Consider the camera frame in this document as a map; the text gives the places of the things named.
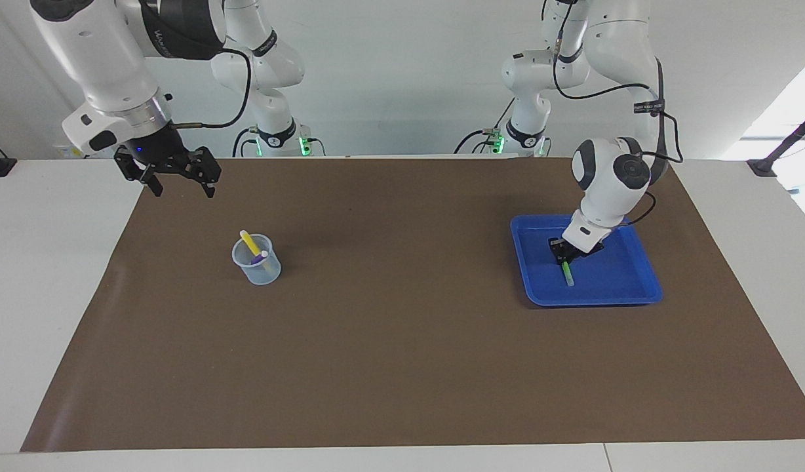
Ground black base cable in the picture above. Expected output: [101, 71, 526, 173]
[454, 98, 516, 155]
[231, 127, 260, 158]

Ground brown table mat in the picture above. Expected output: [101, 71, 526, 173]
[20, 157, 805, 453]

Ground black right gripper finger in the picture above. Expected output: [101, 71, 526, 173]
[189, 146, 222, 199]
[142, 163, 165, 198]

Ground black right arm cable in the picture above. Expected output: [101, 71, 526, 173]
[172, 47, 254, 130]

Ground blue plastic tray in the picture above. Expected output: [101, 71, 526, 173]
[511, 214, 663, 307]

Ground black pole stand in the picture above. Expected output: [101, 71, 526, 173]
[747, 107, 805, 178]

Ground translucent plastic cup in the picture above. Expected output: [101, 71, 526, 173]
[231, 234, 282, 286]

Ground white wall socket box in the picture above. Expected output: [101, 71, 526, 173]
[54, 141, 125, 160]

